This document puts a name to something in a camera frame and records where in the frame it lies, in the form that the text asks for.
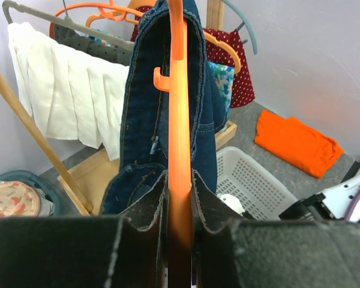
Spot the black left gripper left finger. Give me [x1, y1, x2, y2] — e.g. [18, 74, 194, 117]
[0, 173, 167, 287]

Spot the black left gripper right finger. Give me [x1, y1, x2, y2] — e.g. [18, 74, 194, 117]
[192, 172, 360, 287]

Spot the orange hanger of denim skirt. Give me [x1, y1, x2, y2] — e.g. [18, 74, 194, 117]
[153, 0, 194, 288]

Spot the dark blue denim skirt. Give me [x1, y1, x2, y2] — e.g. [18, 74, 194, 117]
[100, 1, 227, 214]

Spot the white pleated skirt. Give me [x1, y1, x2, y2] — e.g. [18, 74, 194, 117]
[8, 22, 129, 160]

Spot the grey dotted skirt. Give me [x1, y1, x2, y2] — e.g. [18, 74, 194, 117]
[54, 25, 131, 66]

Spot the orange hanger of grey skirt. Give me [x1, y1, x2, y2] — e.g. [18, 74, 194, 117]
[49, 0, 145, 39]

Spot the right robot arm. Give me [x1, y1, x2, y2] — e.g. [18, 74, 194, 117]
[279, 163, 360, 224]

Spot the red polka dot skirt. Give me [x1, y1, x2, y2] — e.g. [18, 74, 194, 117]
[130, 5, 256, 109]

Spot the blue floral skirt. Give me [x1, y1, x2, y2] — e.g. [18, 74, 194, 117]
[101, 40, 234, 134]

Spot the blue-grey hanger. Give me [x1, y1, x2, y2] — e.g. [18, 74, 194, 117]
[222, 0, 258, 55]

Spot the orange hanger of floral skirt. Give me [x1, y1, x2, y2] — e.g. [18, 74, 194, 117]
[85, 1, 242, 74]

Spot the white plastic laundry basket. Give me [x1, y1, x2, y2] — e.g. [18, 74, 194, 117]
[217, 146, 298, 220]

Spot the wooden clothes rack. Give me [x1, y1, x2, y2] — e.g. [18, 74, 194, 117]
[0, 0, 238, 217]

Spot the teal basket with floral cloth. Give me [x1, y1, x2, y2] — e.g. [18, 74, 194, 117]
[0, 170, 62, 218]

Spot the orange folded cloth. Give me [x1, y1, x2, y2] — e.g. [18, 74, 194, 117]
[254, 110, 344, 178]

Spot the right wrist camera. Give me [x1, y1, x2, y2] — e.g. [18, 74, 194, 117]
[217, 193, 245, 215]

